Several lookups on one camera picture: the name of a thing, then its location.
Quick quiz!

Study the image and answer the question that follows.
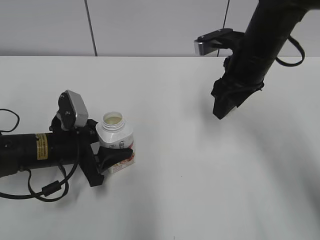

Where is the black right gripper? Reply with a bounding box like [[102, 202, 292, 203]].
[[211, 56, 265, 120]]

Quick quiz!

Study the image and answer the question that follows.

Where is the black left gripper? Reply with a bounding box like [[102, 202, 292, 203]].
[[75, 119, 134, 187]]

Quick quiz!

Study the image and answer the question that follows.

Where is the white yogurt bottle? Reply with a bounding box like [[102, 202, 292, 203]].
[[95, 111, 136, 174]]

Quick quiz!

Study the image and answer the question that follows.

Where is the white bottle cap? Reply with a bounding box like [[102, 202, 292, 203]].
[[225, 106, 237, 118]]

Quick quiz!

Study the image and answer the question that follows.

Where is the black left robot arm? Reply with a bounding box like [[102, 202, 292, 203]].
[[0, 118, 104, 187]]

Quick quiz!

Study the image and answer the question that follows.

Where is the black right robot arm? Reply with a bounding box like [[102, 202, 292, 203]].
[[89, 0, 320, 119]]

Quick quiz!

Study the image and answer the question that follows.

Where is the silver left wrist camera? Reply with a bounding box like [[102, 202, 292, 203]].
[[56, 89, 89, 131]]

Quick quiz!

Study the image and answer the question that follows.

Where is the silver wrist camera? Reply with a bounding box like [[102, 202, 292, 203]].
[[193, 28, 245, 56], [56, 89, 89, 131]]

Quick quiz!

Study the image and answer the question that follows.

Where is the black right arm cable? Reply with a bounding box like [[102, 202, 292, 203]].
[[274, 36, 306, 67]]

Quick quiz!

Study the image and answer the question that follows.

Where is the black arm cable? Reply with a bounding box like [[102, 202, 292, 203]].
[[274, 36, 306, 67], [0, 108, 81, 203]]

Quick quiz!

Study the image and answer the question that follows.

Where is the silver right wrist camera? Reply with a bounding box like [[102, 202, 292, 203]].
[[193, 28, 245, 56]]

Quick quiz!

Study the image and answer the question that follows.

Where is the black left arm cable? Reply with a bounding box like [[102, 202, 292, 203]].
[[0, 108, 81, 203]]

